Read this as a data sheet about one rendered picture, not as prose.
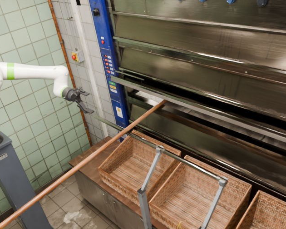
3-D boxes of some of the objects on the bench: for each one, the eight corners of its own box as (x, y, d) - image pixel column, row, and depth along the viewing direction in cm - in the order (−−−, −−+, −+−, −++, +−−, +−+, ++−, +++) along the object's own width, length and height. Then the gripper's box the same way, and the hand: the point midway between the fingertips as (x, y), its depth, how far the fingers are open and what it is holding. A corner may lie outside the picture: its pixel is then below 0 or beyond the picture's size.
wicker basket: (137, 151, 288) (133, 128, 274) (184, 175, 253) (182, 150, 238) (100, 181, 261) (93, 157, 246) (146, 212, 226) (141, 187, 211)
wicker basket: (188, 178, 250) (186, 153, 235) (251, 211, 214) (253, 184, 199) (149, 216, 222) (145, 190, 208) (214, 261, 187) (214, 234, 172)
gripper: (71, 77, 203) (90, 84, 190) (80, 107, 217) (98, 116, 203) (62, 82, 199) (81, 89, 186) (72, 112, 213) (90, 121, 199)
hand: (89, 103), depth 195 cm, fingers open, 13 cm apart
